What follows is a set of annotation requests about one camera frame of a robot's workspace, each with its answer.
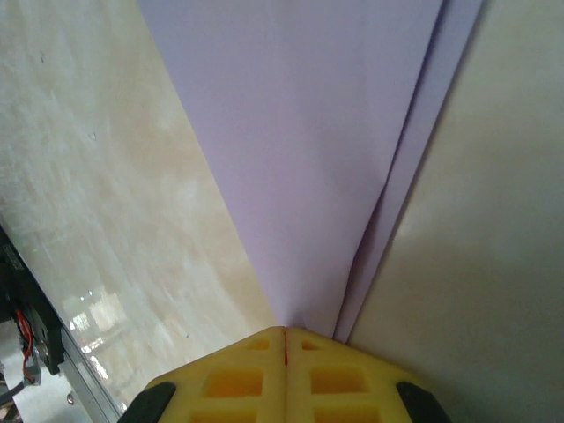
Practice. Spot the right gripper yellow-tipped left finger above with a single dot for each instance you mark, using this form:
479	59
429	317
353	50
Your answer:
233	383

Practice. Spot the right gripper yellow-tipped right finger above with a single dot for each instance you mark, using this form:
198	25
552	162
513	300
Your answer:
343	383

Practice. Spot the purple paper sheet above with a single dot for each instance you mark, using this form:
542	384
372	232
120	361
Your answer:
299	154

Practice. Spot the long aluminium mounting rail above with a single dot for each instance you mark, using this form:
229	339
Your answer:
88	379

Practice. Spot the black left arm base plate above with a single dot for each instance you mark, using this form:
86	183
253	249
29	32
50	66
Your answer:
13	282

